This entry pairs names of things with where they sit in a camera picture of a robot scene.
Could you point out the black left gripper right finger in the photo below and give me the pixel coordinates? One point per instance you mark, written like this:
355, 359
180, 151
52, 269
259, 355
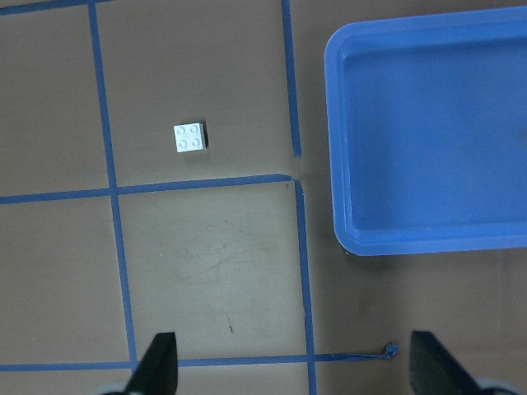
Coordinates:
433, 370

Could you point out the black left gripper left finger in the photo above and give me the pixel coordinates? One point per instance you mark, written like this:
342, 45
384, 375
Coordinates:
157, 372

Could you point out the white block from camera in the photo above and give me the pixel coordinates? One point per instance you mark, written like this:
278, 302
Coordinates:
190, 137

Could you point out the blue plastic tray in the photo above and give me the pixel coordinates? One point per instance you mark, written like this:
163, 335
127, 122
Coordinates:
427, 132

